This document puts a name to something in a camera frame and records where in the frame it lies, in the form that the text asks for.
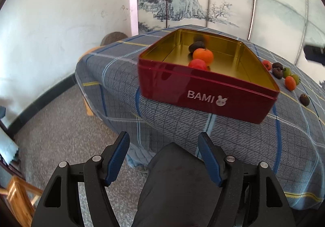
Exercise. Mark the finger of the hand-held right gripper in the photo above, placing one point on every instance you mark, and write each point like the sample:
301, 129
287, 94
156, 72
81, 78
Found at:
314, 53

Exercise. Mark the round grey millstone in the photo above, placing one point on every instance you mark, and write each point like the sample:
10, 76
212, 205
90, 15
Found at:
114, 37

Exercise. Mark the person's dark trouser leg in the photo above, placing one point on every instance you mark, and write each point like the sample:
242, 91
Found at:
175, 186

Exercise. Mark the orange plastic stool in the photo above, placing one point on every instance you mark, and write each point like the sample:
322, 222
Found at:
91, 51

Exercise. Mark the grey plaid tablecloth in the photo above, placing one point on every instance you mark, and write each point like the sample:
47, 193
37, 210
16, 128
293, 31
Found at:
121, 85

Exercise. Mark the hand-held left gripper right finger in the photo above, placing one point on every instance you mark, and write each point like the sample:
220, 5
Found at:
209, 159

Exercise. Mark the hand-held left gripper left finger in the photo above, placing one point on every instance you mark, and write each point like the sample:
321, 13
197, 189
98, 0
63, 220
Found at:
116, 159

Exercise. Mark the green tomato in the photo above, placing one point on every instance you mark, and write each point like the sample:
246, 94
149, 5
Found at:
296, 78
287, 72

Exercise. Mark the red tomato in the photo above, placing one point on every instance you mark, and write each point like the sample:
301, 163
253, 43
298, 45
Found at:
266, 64
198, 64

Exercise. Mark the wooden chair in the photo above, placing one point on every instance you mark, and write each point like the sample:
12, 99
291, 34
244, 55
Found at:
17, 196

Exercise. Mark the red tin box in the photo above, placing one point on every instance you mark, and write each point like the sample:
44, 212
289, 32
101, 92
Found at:
203, 90

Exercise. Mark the dark wrinkled passion fruit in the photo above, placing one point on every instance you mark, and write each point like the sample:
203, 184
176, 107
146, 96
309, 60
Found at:
277, 65
277, 73
304, 99
195, 46

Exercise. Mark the orange tangerine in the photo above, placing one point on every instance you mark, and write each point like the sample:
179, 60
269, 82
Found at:
203, 55
290, 83

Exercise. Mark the white cloth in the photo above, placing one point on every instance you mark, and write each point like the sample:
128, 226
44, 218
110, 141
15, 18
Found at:
7, 145

